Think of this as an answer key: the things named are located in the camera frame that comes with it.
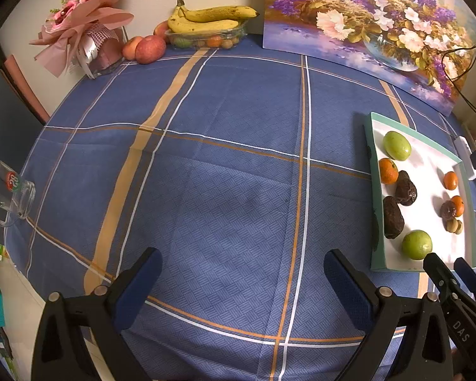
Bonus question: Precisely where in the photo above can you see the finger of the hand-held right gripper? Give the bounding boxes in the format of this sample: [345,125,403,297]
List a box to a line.
[454,258,476,306]
[422,252,463,307]

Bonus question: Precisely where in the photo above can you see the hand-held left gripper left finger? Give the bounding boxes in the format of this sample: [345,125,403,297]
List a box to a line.
[34,247,163,381]

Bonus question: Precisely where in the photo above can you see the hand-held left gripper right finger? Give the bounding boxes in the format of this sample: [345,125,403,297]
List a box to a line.
[324,249,455,381]

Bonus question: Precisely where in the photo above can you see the green apple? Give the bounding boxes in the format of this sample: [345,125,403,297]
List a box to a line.
[383,131,412,161]
[400,230,433,260]

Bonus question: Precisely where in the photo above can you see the long dark brown avocado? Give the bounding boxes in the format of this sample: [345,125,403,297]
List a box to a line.
[383,196,405,240]

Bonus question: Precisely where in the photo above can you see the white tray with teal rim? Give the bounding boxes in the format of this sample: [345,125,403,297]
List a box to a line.
[363,112,476,272]

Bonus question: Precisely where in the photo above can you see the white power strip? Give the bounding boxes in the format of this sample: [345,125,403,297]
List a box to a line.
[453,136,476,179]

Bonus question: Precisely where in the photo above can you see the blue plaid tablecloth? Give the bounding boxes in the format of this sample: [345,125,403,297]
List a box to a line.
[4,32,476,381]

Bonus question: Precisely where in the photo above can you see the clear glass mug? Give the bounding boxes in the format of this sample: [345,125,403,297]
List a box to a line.
[0,161,37,228]

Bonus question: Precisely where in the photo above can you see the reddish brown board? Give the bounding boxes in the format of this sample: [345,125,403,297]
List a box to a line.
[4,55,50,124]

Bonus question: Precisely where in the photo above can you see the red apple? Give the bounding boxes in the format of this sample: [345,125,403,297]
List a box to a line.
[135,35,167,65]

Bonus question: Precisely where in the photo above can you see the clear plastic container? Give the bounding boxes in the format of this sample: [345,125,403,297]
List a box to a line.
[164,20,248,50]

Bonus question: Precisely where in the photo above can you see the flower painting canvas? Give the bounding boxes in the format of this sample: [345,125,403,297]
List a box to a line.
[263,0,476,116]

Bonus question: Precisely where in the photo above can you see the pink wrapped bouquet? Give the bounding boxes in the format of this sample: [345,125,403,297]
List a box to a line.
[30,0,135,79]

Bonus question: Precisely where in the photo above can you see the yellow banana bunch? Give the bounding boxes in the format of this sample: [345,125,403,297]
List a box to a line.
[167,0,260,33]

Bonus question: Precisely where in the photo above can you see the black charger cable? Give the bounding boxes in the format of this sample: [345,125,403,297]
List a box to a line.
[440,43,476,136]

